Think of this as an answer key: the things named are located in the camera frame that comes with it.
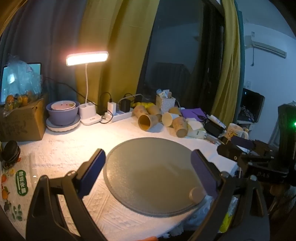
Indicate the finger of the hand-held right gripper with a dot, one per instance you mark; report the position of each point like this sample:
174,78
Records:
229,150
242,143

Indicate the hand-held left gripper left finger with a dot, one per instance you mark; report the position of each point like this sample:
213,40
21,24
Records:
93,171

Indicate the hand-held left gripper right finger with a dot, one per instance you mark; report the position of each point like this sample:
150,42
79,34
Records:
203,172

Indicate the white printed mug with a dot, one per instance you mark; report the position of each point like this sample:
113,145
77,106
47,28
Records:
234,132

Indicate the white textured tablecloth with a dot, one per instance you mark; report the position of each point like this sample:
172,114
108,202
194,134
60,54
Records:
69,148

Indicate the black monitor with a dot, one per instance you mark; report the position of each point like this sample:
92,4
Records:
252,104

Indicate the white plate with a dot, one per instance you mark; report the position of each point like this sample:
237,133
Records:
64,128

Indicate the purple cloth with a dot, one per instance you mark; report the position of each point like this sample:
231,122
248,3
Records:
193,113

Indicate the round grey mat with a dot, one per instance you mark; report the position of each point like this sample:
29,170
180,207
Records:
150,176

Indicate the white power strip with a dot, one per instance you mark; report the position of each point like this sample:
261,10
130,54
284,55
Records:
120,115

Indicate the purple bowl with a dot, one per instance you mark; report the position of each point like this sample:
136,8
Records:
61,117

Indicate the white charger plug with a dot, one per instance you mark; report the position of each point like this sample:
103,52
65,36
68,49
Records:
112,107

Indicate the pink bowl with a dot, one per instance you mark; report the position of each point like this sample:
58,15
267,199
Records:
63,106

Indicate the black power adapter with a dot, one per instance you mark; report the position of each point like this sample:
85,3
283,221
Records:
124,105

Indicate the pile of brown paper cups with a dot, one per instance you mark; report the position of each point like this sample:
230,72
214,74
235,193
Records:
148,121

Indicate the printed plastic bag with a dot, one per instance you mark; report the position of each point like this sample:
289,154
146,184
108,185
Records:
20,183

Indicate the yellow curtain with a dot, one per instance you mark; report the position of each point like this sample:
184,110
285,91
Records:
227,69
115,46

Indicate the white woven basket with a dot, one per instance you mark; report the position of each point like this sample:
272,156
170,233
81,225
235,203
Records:
165,103

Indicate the black round case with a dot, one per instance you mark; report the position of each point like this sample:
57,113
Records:
10,150

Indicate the cardboard box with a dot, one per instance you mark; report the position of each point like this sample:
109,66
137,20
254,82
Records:
20,124

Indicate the white air conditioner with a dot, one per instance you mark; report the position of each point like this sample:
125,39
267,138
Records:
266,46

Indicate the dark window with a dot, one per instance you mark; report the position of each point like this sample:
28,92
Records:
185,58

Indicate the plastic bag of oranges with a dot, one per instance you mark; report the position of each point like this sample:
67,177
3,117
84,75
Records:
20,88

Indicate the white desk lamp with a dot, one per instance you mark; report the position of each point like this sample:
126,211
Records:
87,58

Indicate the grey curtain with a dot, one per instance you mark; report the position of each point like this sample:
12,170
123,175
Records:
41,34

